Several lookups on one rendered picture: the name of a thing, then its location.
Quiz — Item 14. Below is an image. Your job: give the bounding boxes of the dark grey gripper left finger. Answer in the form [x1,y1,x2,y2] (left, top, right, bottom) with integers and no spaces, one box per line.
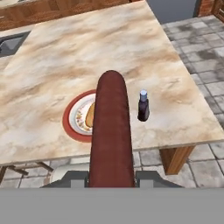
[40,170,90,188]

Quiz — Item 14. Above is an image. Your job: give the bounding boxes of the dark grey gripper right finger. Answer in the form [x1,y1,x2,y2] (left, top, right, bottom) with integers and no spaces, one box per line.
[135,170,184,188]

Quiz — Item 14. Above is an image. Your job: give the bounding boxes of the dark red sausage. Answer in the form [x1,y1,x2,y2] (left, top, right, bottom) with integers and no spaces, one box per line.
[88,69,136,188]

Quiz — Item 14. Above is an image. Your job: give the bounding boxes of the red-rimmed white plate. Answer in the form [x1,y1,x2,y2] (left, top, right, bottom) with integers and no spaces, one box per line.
[61,89,97,144]

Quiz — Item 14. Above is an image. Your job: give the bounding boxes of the tan hot dog bun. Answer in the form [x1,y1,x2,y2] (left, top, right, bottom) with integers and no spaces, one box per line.
[85,101,96,129]

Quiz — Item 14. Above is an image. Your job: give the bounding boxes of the dark purple condiment bottle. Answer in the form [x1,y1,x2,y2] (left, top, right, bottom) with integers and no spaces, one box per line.
[136,89,151,123]

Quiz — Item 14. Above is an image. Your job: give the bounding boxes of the marble-topped wooden dining table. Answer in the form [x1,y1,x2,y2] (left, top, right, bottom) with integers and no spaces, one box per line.
[0,0,224,176]

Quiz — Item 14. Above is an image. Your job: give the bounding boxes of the wooden stool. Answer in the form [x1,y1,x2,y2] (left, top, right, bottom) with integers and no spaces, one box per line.
[0,161,55,185]

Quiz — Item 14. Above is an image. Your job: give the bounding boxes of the grey sink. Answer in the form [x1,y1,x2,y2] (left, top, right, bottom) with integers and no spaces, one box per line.
[0,31,32,59]

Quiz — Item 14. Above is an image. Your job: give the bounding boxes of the wooden counter cabinets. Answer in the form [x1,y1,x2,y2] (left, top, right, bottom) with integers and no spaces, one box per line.
[0,0,130,32]

